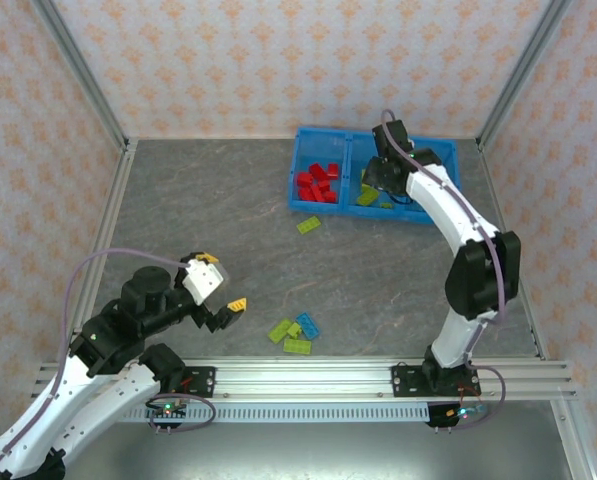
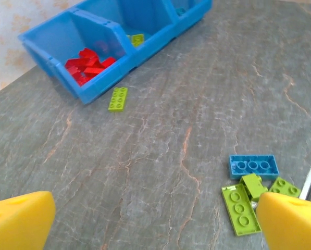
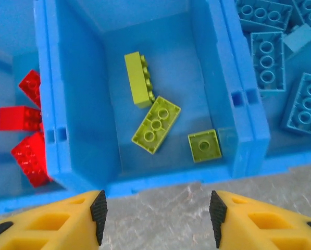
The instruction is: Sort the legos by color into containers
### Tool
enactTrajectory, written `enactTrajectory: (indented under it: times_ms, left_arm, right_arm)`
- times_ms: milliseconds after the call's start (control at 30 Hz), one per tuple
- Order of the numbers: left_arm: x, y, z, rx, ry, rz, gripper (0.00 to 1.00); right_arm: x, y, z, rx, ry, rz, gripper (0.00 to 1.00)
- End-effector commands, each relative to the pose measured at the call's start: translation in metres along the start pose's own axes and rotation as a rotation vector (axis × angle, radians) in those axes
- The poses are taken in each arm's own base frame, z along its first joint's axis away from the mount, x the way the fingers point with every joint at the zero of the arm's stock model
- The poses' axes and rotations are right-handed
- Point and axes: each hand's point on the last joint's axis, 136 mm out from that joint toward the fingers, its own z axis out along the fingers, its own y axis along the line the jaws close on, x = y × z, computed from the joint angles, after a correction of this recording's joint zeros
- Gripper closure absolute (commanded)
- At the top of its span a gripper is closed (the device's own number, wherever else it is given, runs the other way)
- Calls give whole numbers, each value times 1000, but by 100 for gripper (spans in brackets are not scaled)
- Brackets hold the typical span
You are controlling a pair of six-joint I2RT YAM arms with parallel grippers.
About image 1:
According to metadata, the long light blue lego brick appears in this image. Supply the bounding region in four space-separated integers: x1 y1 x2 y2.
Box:
295 312 322 341

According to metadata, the blue three-compartment plastic bin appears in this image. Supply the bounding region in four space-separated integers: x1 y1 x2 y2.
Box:
286 124 462 226

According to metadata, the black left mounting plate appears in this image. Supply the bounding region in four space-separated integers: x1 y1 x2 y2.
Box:
177 365 218 400

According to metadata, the black mounting plate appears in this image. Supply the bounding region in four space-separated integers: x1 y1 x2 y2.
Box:
390 363 482 400
177 365 218 400

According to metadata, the left controller board with LED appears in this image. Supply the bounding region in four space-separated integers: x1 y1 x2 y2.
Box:
145 399 189 426

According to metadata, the controller board with led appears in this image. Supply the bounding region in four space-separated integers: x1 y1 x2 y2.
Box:
427 399 489 431
145 399 189 426

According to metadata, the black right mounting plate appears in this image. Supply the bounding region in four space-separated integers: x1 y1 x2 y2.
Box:
390 363 482 400

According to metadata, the right controller board with LED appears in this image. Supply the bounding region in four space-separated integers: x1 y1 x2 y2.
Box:
427 399 489 431

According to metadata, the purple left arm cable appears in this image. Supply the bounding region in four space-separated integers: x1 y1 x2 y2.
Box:
0 248 189 480

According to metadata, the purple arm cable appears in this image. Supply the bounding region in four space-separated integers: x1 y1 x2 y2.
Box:
380 108 508 351
0 248 189 480

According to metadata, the aluminium side rail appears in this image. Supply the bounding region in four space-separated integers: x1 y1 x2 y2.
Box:
477 139 549 359
80 139 139 361

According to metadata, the aluminium mounting rail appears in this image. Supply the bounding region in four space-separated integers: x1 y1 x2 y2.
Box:
31 355 579 401

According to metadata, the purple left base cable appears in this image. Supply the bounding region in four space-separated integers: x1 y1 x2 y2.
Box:
147 392 217 434

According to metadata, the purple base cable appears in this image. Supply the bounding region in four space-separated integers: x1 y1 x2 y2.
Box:
427 363 507 432
147 392 217 434

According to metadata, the grey slotted cable duct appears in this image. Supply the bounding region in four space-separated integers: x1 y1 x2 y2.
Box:
120 402 432 425

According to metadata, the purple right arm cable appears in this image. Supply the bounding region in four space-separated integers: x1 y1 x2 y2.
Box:
380 108 508 351

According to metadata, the aluminium corner post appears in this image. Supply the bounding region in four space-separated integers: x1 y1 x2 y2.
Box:
476 0 574 151
31 0 132 151

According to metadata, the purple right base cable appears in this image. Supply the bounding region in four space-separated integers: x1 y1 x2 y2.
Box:
427 363 507 432

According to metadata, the aluminium frame leg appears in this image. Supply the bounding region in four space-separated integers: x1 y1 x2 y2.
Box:
550 399 597 480

